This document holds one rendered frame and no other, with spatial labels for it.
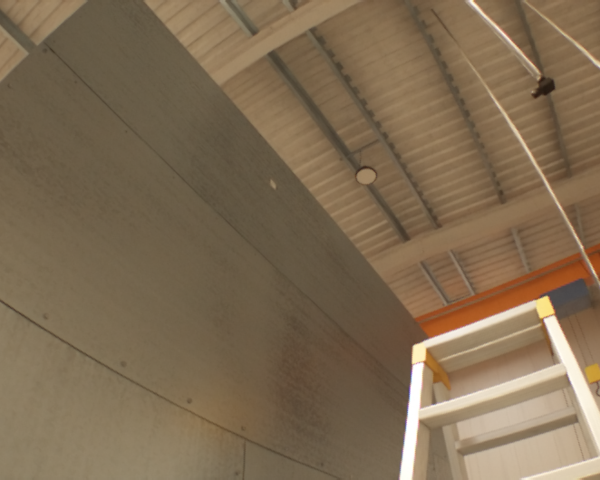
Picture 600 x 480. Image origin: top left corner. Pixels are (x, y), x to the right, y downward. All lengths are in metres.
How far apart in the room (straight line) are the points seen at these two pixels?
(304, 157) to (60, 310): 7.36
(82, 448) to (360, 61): 6.77
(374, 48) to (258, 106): 2.01
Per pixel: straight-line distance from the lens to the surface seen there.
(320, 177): 8.29
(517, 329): 1.17
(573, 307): 9.28
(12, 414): 0.73
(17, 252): 0.81
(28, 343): 0.76
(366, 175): 7.23
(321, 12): 6.13
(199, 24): 7.05
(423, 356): 1.12
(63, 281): 0.83
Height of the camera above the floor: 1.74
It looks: 44 degrees up
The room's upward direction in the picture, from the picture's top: straight up
